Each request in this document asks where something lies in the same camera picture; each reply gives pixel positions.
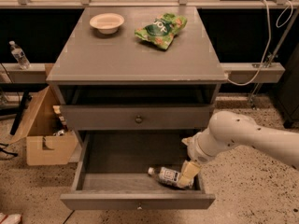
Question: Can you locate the brown cardboard box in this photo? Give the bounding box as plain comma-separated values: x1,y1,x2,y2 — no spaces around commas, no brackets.
10,87,78,166

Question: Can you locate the green chip bag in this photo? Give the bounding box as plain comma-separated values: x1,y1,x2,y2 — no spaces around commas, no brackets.
135,13,188,50

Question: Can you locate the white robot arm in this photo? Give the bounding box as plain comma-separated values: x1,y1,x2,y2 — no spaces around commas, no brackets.
178,111,299,188

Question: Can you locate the open grey lower drawer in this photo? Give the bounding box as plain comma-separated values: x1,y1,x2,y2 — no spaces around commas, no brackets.
61,130,215,210

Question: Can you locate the red white object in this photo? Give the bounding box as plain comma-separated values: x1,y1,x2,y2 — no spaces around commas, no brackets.
0,213,21,224

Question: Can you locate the grey wooden cabinet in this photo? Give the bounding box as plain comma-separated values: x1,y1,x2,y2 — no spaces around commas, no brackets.
46,6,228,142

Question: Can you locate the white cable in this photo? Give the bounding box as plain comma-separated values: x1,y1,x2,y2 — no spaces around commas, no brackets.
226,0,295,87

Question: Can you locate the closed grey upper drawer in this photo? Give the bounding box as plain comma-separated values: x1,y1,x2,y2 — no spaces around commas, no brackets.
60,105,214,130

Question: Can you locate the round upper drawer knob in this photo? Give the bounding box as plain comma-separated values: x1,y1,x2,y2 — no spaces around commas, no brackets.
135,116,143,124

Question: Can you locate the clear water bottle on ledge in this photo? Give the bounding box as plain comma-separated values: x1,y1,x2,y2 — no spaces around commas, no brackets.
9,41,30,70

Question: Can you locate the black cable on floor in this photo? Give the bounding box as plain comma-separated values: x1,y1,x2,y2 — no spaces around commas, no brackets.
0,142,19,158

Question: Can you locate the clear plastic bottle blue label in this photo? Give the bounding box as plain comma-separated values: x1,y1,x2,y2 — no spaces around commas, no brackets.
148,167,193,189

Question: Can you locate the white paper bowl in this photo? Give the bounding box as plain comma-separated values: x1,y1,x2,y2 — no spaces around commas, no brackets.
90,13,124,35

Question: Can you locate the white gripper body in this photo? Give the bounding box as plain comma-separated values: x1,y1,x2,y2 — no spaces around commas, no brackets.
187,133,214,164

